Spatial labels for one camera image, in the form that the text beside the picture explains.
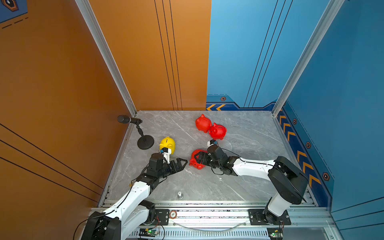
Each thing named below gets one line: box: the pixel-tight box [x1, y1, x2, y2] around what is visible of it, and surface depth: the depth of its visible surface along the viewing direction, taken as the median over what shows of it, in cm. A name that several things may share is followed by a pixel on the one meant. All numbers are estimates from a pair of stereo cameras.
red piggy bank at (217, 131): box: [209, 122, 227, 141], surface depth 102 cm
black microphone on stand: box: [117, 115, 155, 150], surface depth 102 cm
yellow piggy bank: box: [159, 136, 176, 155], surface depth 93 cm
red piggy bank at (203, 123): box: [195, 113, 212, 133], surface depth 105 cm
